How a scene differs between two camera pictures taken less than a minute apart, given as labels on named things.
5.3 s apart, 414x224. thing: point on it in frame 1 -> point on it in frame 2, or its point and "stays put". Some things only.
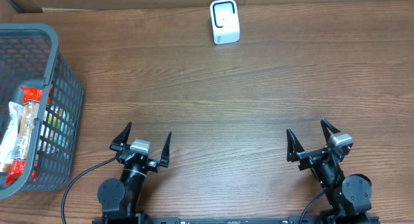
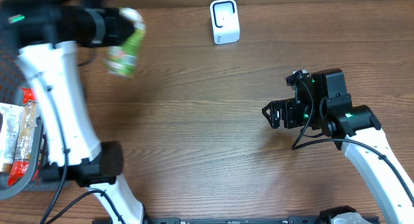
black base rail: [237, 219] stays put
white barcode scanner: [225, 23] stays put
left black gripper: [156, 163] -> [118, 22]
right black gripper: [295, 151] -> [288, 106]
